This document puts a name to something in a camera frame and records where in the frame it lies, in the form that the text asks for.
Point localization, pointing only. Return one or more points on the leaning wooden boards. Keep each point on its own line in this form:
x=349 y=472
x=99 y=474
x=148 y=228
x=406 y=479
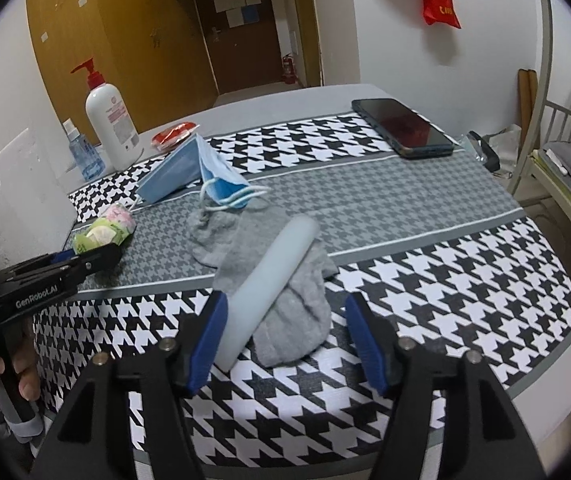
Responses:
x=528 y=97

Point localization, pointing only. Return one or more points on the grey knit sock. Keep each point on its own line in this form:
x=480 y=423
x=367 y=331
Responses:
x=295 y=310

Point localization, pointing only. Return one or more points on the pale white foam cylinder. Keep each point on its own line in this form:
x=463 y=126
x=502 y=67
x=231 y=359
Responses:
x=265 y=285

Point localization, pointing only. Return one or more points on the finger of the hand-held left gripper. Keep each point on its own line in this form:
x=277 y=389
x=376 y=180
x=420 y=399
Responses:
x=63 y=257
x=100 y=260

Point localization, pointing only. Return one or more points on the small black object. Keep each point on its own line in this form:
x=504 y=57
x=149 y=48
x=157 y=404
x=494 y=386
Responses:
x=483 y=150

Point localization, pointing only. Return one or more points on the blue paper notice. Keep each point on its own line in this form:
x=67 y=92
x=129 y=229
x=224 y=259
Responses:
x=249 y=15

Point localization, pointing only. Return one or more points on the red snack packet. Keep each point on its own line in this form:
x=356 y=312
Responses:
x=175 y=135

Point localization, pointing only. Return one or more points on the blue face mask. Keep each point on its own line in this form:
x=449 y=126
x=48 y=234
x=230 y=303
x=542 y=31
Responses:
x=180 y=170

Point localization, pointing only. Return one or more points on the wide white paper notice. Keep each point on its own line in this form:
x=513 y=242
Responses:
x=229 y=1

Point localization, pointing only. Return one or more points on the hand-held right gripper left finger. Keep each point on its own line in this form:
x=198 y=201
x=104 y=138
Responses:
x=210 y=345

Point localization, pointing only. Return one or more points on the square white paper notice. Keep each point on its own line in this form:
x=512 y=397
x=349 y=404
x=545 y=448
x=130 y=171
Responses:
x=234 y=19

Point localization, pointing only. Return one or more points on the houndstooth tablecloth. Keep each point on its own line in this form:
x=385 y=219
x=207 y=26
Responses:
x=415 y=240

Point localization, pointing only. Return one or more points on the white lotion pump bottle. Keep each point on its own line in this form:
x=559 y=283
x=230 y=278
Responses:
x=110 y=115

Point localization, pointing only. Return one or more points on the long red plastic bag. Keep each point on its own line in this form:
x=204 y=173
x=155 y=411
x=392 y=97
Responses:
x=440 y=5

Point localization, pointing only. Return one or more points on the red fire extinguisher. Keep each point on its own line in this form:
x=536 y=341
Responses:
x=289 y=70

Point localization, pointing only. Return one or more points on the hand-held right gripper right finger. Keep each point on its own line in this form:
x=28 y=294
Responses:
x=365 y=345

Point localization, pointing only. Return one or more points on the clear blue spray bottle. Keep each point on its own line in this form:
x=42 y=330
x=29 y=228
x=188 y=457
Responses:
x=85 y=155

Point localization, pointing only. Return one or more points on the dark brown entry door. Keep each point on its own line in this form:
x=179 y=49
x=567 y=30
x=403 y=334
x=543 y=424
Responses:
x=245 y=55

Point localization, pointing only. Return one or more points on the white plastic bag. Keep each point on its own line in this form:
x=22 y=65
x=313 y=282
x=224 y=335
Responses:
x=508 y=145

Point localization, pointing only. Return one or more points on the black smartphone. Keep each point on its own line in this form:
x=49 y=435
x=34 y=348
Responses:
x=400 y=127

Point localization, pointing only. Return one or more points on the light wooden side door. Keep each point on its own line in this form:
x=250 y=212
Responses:
x=308 y=25

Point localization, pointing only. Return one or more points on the wooden wardrobe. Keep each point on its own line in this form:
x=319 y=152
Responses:
x=130 y=35

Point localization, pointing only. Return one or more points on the white metal bunk bed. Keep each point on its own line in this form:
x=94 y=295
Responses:
x=550 y=125

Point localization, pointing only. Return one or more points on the green pink snack packet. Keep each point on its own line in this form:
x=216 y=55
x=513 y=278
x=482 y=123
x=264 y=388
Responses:
x=105 y=230

